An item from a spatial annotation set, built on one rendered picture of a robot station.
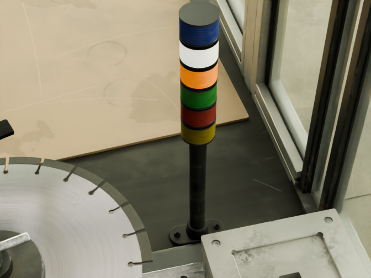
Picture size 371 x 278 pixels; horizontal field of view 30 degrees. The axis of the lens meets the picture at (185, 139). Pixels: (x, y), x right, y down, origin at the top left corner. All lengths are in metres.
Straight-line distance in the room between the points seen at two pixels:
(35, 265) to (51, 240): 0.04
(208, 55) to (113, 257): 0.25
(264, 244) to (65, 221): 0.24
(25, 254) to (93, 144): 0.42
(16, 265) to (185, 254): 0.32
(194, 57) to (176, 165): 0.40
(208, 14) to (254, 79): 0.48
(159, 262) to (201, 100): 0.30
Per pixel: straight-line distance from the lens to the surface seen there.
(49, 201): 0.86
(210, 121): 0.85
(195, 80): 0.80
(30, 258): 0.80
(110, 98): 1.26
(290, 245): 0.88
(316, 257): 0.87
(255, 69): 1.22
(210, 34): 0.76
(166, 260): 1.03
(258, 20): 1.16
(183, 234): 1.06
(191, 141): 0.87
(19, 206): 0.86
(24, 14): 1.49
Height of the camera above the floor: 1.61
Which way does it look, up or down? 47 degrees down
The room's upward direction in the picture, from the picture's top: 1 degrees counter-clockwise
